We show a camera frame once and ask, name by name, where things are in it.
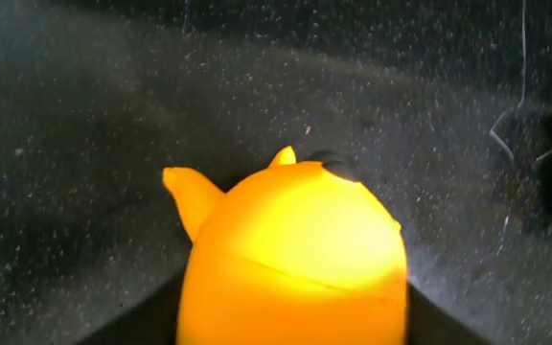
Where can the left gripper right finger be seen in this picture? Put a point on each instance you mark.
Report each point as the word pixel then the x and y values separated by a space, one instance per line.
pixel 429 326

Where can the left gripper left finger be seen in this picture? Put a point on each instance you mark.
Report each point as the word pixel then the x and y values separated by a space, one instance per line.
pixel 151 318

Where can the yellow rubber duck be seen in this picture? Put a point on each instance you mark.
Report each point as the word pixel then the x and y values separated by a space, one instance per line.
pixel 295 259

